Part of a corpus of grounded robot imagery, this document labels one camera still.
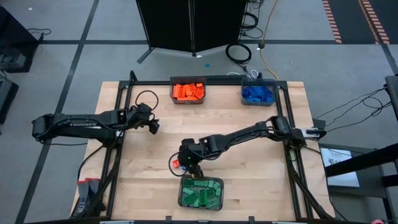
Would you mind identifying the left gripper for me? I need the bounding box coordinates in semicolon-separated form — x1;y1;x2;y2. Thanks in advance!
126;103;160;135

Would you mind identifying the smoke plastic storage bin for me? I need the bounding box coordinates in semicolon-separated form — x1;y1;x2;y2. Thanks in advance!
170;76;207;105
178;175;224;212
241;78;279;106

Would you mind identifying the grey clamp with red tip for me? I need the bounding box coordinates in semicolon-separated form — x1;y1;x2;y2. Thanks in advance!
74;179;91;217
85;177;101;200

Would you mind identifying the black partition screen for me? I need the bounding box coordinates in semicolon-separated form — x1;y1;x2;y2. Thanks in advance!
136;0;249;65

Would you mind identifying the white paper sheet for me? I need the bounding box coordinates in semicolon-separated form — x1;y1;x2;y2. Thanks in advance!
320;147;361;189

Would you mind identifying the black box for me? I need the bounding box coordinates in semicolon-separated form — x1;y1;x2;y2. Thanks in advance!
0;77;20;125

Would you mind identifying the black metal beam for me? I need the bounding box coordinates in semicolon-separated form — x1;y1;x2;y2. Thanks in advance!
325;142;398;178

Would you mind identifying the black equipment case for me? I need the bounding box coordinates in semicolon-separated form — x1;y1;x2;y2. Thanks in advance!
0;6;40;74

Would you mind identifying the grey side table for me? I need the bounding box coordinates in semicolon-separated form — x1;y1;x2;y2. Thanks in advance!
318;142;391;200

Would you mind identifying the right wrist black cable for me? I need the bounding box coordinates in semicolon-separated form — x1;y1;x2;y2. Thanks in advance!
168;151;187;177

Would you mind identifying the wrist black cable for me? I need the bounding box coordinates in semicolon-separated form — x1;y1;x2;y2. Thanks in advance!
135;90;159;111
168;151;187;177

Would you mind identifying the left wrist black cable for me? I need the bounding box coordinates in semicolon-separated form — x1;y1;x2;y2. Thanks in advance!
135;90;159;111

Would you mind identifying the black aluminium table frame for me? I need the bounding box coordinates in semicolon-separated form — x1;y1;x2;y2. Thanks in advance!
70;70;336;224

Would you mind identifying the coiled black cable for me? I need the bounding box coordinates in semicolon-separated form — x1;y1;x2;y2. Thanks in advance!
224;43;252;65

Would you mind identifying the white cable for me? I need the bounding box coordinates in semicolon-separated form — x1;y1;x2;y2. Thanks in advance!
228;69;259;79

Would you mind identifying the black cable bundle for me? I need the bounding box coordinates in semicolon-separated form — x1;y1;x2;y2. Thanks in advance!
239;0;264;40

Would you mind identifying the yellow power cable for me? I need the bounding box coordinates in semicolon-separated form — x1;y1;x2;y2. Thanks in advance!
259;0;280;81

